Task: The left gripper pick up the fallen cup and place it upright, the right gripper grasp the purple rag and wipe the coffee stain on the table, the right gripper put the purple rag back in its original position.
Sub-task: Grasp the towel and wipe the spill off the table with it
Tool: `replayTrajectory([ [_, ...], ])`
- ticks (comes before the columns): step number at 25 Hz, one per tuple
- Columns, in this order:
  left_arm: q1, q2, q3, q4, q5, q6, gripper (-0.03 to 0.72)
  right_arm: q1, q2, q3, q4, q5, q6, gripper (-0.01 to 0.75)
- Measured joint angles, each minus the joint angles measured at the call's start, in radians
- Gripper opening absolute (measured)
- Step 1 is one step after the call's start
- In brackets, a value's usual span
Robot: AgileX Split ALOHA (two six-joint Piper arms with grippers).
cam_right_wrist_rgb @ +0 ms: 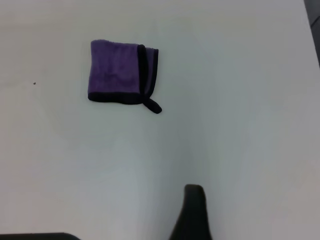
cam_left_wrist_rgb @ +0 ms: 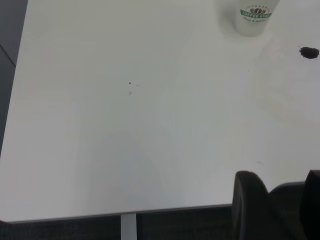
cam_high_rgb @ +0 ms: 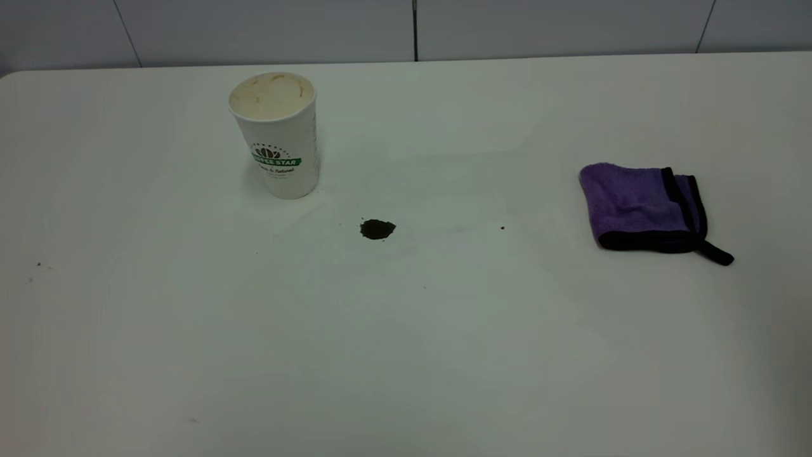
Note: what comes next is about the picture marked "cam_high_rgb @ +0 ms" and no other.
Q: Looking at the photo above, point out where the white paper coffee cup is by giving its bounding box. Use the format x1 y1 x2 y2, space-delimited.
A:
228 70 319 200

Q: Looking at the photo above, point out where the purple cloth with black trim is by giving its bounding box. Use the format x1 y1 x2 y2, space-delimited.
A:
579 162 735 267

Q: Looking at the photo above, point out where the dark brown coffee stain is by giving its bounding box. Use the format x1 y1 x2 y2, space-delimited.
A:
360 218 397 241

